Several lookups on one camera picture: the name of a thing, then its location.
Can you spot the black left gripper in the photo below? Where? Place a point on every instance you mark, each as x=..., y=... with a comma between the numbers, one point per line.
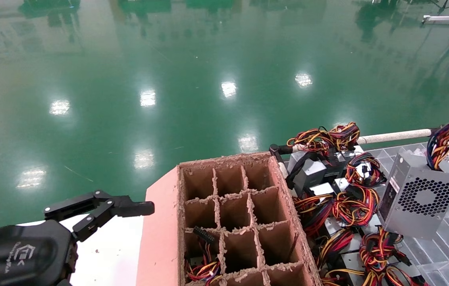
x=22, y=254

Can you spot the silver power supply unit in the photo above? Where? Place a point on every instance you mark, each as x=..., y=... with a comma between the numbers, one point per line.
x=419, y=198

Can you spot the pink cardboard box with dividers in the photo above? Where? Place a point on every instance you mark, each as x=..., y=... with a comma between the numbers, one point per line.
x=160, y=238

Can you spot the dark grey power supply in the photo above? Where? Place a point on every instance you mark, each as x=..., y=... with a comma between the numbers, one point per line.
x=335, y=167

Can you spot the white silver power supply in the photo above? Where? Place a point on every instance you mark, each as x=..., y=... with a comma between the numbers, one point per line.
x=341, y=184

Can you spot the flat silver power supply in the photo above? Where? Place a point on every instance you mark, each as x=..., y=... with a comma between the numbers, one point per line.
x=369, y=229
x=351, y=266

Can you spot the black tube joint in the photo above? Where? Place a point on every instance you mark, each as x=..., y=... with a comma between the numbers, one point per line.
x=276, y=150

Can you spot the white tube cart rail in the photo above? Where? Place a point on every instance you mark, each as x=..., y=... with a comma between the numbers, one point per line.
x=395, y=136

